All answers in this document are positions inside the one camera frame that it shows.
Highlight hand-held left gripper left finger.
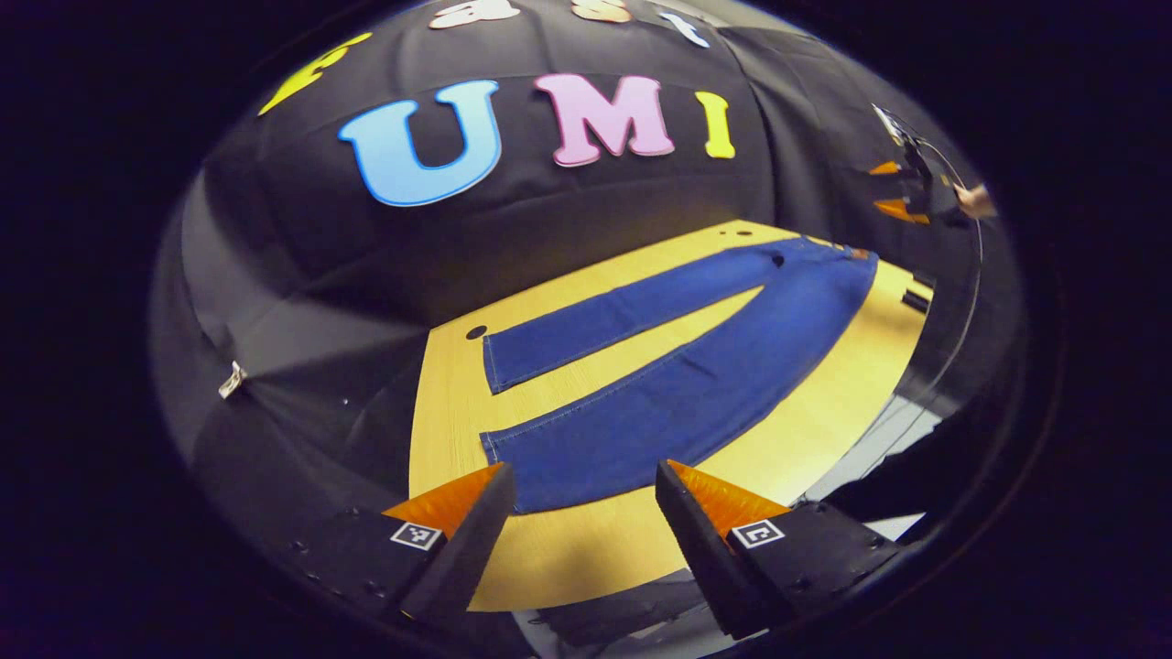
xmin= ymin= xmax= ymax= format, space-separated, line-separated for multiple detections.
xmin=288 ymin=462 xmax=517 ymax=629

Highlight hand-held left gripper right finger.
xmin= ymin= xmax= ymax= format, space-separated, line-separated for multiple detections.
xmin=655 ymin=459 xmax=904 ymax=641

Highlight blue denim jeans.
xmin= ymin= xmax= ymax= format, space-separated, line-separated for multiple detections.
xmin=480 ymin=236 xmax=880 ymax=515

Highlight black backdrop cloth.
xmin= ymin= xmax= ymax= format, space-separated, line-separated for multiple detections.
xmin=151 ymin=0 xmax=1019 ymax=513

